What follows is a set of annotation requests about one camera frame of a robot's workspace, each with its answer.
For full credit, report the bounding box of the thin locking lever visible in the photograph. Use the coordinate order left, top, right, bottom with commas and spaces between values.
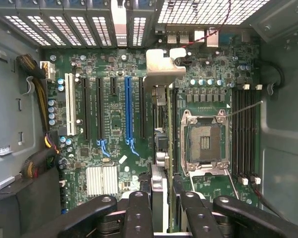
224, 100, 264, 118

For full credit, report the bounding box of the green motherboard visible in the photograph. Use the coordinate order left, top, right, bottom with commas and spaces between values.
43, 48, 261, 214

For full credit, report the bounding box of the sleeved power cable bundle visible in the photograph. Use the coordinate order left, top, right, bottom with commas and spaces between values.
16, 54, 62, 179

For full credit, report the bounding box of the white expansion slot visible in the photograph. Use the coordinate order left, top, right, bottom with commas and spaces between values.
64, 73, 77, 136

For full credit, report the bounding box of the silver chipset heat sink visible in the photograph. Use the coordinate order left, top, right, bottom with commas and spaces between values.
86, 165, 119, 198

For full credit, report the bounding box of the CPU socket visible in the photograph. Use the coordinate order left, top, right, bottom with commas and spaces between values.
181, 109, 231, 177

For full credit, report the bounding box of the open black PC case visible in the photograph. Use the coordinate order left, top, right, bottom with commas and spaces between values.
0, 0, 298, 238

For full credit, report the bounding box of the black expansion slot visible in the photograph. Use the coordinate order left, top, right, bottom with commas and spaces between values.
81, 77, 91, 141
139, 77, 148, 140
96, 77, 105, 140

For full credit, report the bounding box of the black plastic shroud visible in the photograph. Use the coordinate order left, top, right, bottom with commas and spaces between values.
0, 173, 60, 238

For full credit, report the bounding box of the blue expansion slot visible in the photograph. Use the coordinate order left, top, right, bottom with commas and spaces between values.
125, 76, 140, 157

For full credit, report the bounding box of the open metal socket cover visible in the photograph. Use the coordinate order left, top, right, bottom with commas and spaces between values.
186, 163, 239, 199

